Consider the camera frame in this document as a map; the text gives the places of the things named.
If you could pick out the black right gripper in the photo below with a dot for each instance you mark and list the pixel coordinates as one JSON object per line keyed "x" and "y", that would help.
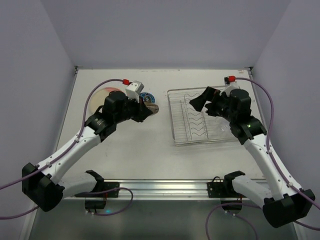
{"x": 211, "y": 99}

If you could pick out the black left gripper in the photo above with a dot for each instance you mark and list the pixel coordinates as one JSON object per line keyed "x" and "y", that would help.
{"x": 138, "y": 110}

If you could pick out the dark red cup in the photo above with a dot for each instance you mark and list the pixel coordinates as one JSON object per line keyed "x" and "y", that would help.
{"x": 154, "y": 108}

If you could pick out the blue patterned bowl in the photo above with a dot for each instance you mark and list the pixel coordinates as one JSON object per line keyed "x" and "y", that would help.
{"x": 148, "y": 97}

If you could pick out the cream plate back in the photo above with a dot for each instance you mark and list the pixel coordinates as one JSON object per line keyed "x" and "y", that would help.
{"x": 98, "y": 98}

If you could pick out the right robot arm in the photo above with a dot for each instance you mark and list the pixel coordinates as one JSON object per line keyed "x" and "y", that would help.
{"x": 284, "y": 200}

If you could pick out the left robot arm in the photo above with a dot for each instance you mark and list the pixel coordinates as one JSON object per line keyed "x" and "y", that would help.
{"x": 44, "y": 183}

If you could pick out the clear glass front left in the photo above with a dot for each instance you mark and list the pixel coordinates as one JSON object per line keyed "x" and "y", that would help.
{"x": 224, "y": 129}

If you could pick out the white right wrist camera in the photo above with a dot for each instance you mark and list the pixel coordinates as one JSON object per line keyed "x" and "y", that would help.
{"x": 230, "y": 84}

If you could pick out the metal wire dish rack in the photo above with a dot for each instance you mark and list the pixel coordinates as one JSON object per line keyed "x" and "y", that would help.
{"x": 188, "y": 125}

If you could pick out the aluminium mounting rail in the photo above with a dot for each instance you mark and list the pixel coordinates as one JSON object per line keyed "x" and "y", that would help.
{"x": 151, "y": 188}

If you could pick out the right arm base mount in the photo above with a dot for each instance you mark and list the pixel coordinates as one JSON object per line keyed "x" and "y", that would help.
{"x": 223, "y": 189}

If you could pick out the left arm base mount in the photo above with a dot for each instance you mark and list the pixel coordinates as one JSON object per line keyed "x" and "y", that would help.
{"x": 105, "y": 191}

